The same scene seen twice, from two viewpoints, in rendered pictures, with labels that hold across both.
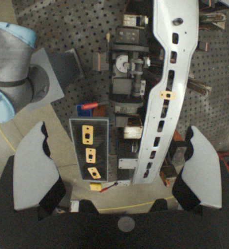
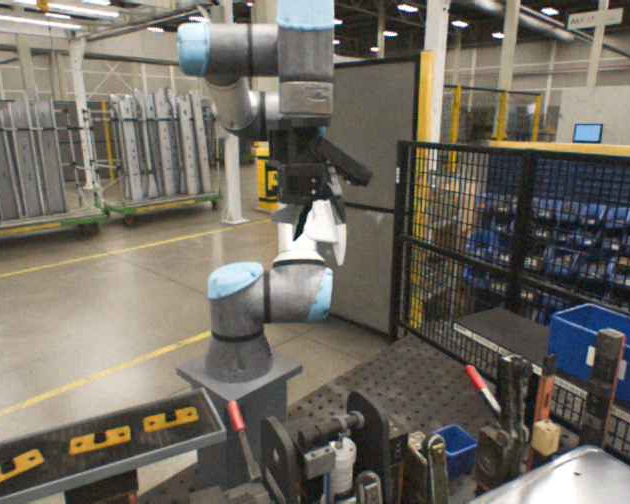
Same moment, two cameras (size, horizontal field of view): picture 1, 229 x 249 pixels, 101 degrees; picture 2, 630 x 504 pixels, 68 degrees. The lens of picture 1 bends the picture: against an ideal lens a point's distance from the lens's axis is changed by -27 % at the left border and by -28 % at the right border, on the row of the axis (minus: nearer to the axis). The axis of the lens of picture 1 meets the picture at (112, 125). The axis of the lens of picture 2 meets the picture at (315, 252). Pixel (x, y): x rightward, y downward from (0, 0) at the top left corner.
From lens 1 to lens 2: 73 cm
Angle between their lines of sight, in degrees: 90
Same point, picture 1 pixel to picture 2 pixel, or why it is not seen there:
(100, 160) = (82, 463)
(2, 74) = (278, 278)
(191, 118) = not seen: outside the picture
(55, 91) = (235, 389)
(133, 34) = (394, 428)
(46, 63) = (279, 371)
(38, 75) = (261, 353)
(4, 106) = (243, 276)
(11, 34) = (322, 278)
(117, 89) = (292, 424)
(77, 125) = (191, 402)
